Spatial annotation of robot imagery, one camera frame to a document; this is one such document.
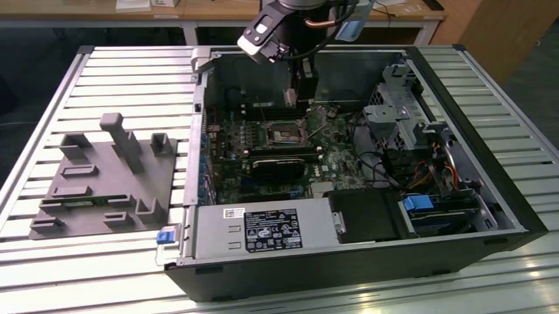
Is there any black graphics card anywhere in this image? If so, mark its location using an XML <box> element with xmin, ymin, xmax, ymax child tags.
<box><xmin>249</xmin><ymin>157</ymin><xmax>306</xmax><ymax>184</ymax></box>

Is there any black camera cable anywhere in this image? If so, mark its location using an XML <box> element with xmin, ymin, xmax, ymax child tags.
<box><xmin>278</xmin><ymin>0</ymin><xmax>352</xmax><ymax>60</ymax></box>

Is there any orange yellow wire bundle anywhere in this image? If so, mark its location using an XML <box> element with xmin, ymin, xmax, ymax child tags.
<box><xmin>409</xmin><ymin>140</ymin><xmax>460</xmax><ymax>197</ymax></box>

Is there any hard disk in blue carrier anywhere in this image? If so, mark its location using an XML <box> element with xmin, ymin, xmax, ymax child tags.
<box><xmin>399</xmin><ymin>194</ymin><xmax>481</xmax><ymax>238</ymax></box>

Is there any black internal cable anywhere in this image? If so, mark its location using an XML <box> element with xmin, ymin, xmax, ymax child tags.
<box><xmin>353</xmin><ymin>148</ymin><xmax>396</xmax><ymax>189</ymax></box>

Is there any green motherboard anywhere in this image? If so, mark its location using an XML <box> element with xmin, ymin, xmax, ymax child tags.
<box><xmin>198</xmin><ymin>97</ymin><xmax>375</xmax><ymax>206</ymax></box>

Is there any metal disk bay cage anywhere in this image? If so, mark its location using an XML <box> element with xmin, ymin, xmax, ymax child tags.
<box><xmin>360</xmin><ymin>63</ymin><xmax>451</xmax><ymax>152</ymax></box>

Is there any black drive box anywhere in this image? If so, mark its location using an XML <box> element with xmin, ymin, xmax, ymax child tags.
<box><xmin>325</xmin><ymin>188</ymin><xmax>416</xmax><ymax>245</ymax></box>

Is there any green RAM stick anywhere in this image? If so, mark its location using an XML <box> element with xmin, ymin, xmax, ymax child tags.
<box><xmin>42</xmin><ymin>195</ymin><xmax>130</xmax><ymax>208</ymax></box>

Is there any wooden desk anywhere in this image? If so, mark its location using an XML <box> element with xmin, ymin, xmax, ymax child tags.
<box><xmin>0</xmin><ymin>0</ymin><xmax>447</xmax><ymax>46</ymax></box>

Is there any silver power supply unit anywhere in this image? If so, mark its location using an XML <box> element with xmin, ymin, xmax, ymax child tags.
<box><xmin>190</xmin><ymin>198</ymin><xmax>343</xmax><ymax>263</ymax></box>

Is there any black open PC case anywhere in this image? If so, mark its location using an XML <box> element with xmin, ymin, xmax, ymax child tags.
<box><xmin>162</xmin><ymin>43</ymin><xmax>549</xmax><ymax>304</ymax></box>

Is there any wooden cabinet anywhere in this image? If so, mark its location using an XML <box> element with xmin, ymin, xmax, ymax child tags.
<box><xmin>429</xmin><ymin>0</ymin><xmax>559</xmax><ymax>86</ymax></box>

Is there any gray parts rack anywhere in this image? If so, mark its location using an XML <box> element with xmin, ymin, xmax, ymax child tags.
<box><xmin>26</xmin><ymin>112</ymin><xmax>181</xmax><ymax>242</ymax></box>

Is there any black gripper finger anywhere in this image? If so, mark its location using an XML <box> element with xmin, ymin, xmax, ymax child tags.
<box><xmin>289</xmin><ymin>54</ymin><xmax>316</xmax><ymax>103</ymax></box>

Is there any copper coloured tube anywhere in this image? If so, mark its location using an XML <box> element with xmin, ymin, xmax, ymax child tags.
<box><xmin>304</xmin><ymin>18</ymin><xmax>336</xmax><ymax>30</ymax></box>

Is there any silver chipset heatsink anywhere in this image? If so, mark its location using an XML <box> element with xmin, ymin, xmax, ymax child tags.
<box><xmin>309</xmin><ymin>181</ymin><xmax>333</xmax><ymax>198</ymax></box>

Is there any CPU socket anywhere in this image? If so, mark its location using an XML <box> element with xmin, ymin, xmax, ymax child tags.
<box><xmin>262</xmin><ymin>120</ymin><xmax>312</xmax><ymax>149</ymax></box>

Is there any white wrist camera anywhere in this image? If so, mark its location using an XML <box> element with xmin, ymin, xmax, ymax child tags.
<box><xmin>236</xmin><ymin>14</ymin><xmax>285</xmax><ymax>65</ymax></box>

